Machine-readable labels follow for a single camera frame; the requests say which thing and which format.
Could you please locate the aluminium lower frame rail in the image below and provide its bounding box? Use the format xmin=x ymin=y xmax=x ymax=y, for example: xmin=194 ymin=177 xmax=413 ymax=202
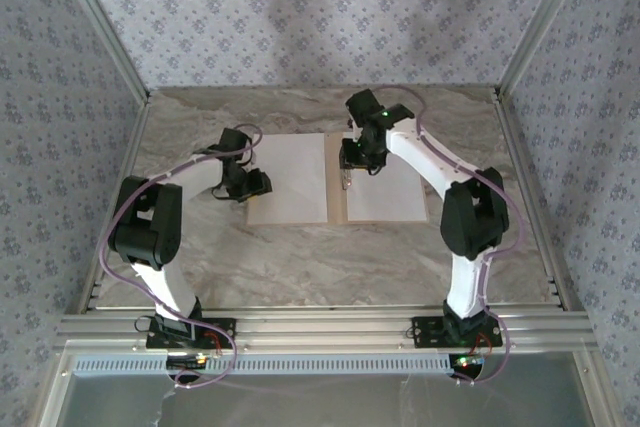
xmin=574 ymin=349 xmax=614 ymax=427
xmin=38 ymin=346 xmax=76 ymax=427

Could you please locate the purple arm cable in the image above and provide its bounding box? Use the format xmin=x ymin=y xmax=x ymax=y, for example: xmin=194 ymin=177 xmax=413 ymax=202
xmin=98 ymin=122 xmax=241 ymax=391
xmin=374 ymin=85 xmax=525 ymax=388

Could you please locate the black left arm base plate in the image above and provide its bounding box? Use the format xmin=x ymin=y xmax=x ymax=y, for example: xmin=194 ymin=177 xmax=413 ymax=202
xmin=145 ymin=315 xmax=237 ymax=349

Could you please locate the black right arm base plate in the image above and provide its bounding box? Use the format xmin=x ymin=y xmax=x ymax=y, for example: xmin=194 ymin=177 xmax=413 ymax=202
xmin=410 ymin=314 xmax=504 ymax=349

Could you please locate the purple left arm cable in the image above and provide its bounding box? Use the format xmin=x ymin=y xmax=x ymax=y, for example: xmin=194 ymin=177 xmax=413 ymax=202
xmin=98 ymin=122 xmax=241 ymax=391

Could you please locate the aluminium frame post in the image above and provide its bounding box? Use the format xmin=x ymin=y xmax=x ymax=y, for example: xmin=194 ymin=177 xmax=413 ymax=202
xmin=493 ymin=0 xmax=599 ymax=98
xmin=49 ymin=0 xmax=152 ymax=104

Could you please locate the reflective metal panel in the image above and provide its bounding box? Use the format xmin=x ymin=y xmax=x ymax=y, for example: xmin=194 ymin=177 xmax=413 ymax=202
xmin=64 ymin=371 xmax=584 ymax=427

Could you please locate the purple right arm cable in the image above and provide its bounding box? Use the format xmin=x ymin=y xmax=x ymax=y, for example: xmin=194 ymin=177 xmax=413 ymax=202
xmin=374 ymin=85 xmax=525 ymax=388

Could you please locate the grey slotted cable duct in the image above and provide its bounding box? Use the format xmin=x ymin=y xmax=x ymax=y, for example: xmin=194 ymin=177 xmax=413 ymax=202
xmin=69 ymin=352 xmax=454 ymax=377

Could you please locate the white paper sheet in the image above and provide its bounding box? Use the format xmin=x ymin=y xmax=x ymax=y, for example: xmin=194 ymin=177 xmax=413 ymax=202
xmin=247 ymin=132 xmax=330 ymax=226
xmin=344 ymin=166 xmax=429 ymax=223

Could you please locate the wide aluminium mounting rail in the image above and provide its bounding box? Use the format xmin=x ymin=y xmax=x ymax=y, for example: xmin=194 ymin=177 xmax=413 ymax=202
xmin=54 ymin=304 xmax=599 ymax=354

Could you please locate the brown cardboard folder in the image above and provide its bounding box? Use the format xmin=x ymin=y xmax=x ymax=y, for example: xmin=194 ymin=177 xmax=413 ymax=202
xmin=244 ymin=131 xmax=430 ymax=227

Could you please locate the small circuit board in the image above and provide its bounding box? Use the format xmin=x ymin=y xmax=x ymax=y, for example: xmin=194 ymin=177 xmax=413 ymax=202
xmin=452 ymin=354 xmax=489 ymax=372
xmin=167 ymin=354 xmax=209 ymax=369

